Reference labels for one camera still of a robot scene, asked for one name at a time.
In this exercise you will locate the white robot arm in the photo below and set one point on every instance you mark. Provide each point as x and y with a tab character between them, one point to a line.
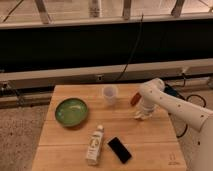
199	118

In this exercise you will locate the white sponge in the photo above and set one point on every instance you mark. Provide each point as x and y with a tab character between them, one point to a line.
141	116

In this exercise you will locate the white plastic bottle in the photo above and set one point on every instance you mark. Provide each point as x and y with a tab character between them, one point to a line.
95	144

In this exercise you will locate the clear plastic cup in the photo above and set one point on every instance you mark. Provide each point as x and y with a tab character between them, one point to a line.
109	93

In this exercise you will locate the black smartphone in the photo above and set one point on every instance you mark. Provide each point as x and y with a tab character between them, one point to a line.
120	150

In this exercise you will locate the green bowl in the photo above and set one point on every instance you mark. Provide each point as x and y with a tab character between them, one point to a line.
71	112

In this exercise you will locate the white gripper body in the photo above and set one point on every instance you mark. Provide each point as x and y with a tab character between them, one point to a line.
146	106

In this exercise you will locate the brown sausage-shaped object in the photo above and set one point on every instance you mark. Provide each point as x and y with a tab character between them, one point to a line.
135	99

